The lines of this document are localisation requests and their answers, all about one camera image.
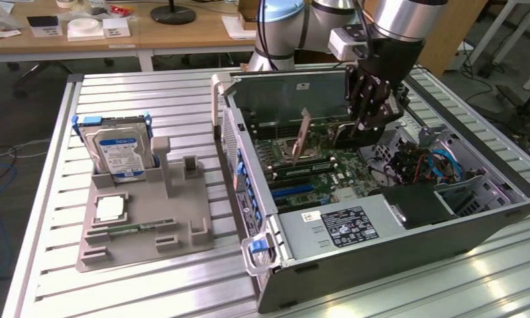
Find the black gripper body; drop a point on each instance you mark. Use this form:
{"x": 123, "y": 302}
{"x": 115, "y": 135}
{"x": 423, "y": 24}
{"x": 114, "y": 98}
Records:
{"x": 394, "y": 63}

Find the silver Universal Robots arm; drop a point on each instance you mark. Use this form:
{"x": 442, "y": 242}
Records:
{"x": 407, "y": 20}

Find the white inner case sticker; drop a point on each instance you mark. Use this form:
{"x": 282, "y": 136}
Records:
{"x": 303, "y": 86}

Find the wooden cabinet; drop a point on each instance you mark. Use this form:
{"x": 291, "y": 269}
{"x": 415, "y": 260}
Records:
{"x": 451, "y": 49}

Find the green Dell motherboard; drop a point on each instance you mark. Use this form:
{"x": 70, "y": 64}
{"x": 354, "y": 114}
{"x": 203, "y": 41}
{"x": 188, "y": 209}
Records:
{"x": 336, "y": 182}

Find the metal CPU socket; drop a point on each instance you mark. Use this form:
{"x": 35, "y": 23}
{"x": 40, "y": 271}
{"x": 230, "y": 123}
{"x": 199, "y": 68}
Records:
{"x": 286, "y": 150}

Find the green RAM stick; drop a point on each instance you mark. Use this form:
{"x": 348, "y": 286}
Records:
{"x": 130, "y": 228}
{"x": 306, "y": 170}

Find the silver finned chipset heatsink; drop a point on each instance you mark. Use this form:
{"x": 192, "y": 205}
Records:
{"x": 347, "y": 195}

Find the black side panel latch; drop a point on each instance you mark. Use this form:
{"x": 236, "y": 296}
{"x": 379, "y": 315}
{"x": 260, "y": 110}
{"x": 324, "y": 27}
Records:
{"x": 242, "y": 128}

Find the blue expansion slot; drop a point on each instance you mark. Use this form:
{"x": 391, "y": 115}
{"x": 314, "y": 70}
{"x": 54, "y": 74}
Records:
{"x": 292, "y": 191}

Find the white booklet stack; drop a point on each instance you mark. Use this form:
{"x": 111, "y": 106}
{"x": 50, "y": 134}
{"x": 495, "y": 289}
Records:
{"x": 239, "y": 28}

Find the brown cardboard box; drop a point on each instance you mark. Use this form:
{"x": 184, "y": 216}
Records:
{"x": 250, "y": 10}

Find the grey metal disk bay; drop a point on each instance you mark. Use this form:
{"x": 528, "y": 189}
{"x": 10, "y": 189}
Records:
{"x": 474, "y": 195}

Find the blue slot retention latch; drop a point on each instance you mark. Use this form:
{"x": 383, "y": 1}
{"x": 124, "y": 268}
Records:
{"x": 240, "y": 162}
{"x": 254, "y": 203}
{"x": 247, "y": 185}

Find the white QR code sticker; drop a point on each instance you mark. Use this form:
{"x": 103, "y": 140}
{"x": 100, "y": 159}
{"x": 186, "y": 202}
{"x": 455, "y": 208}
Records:
{"x": 311, "y": 217}

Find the black power supply label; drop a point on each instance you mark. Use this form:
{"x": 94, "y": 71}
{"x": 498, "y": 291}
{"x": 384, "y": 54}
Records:
{"x": 351, "y": 228}

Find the grey power supply unit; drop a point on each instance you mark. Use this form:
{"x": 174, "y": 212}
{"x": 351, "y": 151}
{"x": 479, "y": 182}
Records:
{"x": 300, "y": 238}

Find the wooden office desk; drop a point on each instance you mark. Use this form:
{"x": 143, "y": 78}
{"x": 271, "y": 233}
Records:
{"x": 182, "y": 33}

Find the grey open PC case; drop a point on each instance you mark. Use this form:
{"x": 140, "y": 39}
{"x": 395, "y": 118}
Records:
{"x": 380, "y": 265}

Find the black round lamp base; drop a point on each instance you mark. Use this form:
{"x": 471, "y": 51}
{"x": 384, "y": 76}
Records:
{"x": 172, "y": 15}

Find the grey plastic parts rack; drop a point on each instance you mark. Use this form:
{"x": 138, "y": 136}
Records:
{"x": 172, "y": 212}

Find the plain white box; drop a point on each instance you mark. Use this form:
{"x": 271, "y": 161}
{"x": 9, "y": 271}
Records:
{"x": 116, "y": 28}

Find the hard disk in blue carrier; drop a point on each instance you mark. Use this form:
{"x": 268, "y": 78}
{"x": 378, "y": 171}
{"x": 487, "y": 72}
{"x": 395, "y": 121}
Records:
{"x": 118, "y": 152}

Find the small red item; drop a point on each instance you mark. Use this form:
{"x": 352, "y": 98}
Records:
{"x": 120, "y": 10}

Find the white round holder on base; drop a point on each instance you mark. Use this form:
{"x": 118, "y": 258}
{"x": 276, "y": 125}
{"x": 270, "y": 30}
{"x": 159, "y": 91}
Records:
{"x": 86, "y": 28}

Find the silver CPU chip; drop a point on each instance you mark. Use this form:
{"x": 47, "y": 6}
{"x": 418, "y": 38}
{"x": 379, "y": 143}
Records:
{"x": 110, "y": 208}

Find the white tape roll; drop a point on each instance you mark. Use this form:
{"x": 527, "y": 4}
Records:
{"x": 66, "y": 3}

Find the white box with black label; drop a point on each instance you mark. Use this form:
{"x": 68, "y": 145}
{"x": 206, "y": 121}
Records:
{"x": 46, "y": 28}

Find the white paper card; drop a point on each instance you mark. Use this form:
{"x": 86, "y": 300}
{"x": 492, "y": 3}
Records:
{"x": 5, "y": 33}

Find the clear plastic bag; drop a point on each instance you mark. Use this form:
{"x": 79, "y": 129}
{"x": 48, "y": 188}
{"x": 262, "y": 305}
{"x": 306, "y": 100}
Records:
{"x": 1, "y": 16}

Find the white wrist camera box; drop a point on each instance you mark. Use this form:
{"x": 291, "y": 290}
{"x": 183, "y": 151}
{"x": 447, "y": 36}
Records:
{"x": 343, "y": 41}

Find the white metal table frame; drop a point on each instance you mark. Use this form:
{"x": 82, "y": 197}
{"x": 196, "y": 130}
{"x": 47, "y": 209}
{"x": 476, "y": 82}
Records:
{"x": 504, "y": 26}

